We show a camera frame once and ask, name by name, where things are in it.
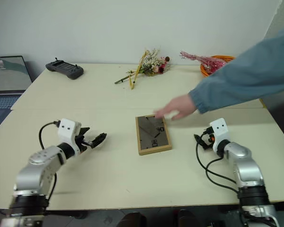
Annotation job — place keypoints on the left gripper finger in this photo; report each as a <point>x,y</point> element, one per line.
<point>99,140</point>
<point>85,130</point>

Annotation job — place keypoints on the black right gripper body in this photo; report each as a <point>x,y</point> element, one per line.
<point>208,142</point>

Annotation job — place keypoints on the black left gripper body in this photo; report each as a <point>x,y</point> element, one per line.
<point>83,143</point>

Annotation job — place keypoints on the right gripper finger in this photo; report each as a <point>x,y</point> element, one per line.
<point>202,145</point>
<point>198,137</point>

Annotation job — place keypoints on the wooden framed square clock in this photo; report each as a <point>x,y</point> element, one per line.
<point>151,142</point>

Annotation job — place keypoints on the person's blue sleeved forearm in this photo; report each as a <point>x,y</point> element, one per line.
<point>246,75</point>

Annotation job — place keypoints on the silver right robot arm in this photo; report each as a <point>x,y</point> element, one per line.
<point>246,160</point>

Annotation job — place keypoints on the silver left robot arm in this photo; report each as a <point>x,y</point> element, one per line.
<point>38,165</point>

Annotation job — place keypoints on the laptop computer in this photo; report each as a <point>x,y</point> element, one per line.
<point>4,75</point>

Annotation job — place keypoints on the person's bare hand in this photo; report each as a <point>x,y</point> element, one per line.
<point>180,105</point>

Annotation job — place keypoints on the dark grey handheld controller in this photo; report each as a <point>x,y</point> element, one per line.
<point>66,69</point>

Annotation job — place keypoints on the pink dried flower bunch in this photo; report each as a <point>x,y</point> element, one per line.
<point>209,62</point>

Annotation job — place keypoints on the dried flower bouquet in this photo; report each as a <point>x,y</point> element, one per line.
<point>151,65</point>

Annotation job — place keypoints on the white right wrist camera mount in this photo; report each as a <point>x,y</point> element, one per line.
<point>219,132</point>

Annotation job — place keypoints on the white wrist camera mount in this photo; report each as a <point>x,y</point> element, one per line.
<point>66,130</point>
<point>219,132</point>

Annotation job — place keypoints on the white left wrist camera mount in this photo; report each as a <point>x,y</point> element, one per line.
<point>66,130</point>

